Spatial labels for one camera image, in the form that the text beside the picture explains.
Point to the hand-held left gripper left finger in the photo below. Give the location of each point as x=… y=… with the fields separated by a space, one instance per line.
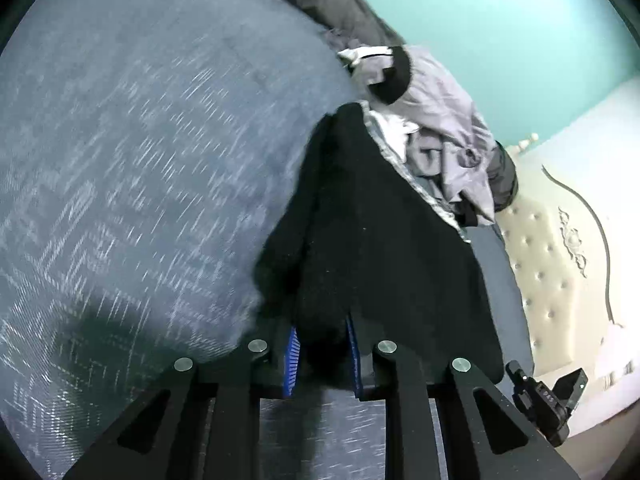
x=291 y=365

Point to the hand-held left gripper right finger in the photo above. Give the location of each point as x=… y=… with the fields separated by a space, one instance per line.
x=354 y=360

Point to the black long-sleeve garment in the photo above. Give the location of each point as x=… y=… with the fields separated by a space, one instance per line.
x=380 y=235

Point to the cream tufted headboard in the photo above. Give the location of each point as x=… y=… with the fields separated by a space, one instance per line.
x=560 y=260

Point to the grey garment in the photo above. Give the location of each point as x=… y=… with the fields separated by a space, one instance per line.
x=425 y=160

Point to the white cloth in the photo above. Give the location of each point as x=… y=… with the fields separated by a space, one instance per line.
x=395 y=132

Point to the blue patterned bed sheet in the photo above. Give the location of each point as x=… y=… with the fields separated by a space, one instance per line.
x=125 y=160

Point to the black ribbed cloth band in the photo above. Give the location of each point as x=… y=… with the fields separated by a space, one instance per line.
x=397 y=77

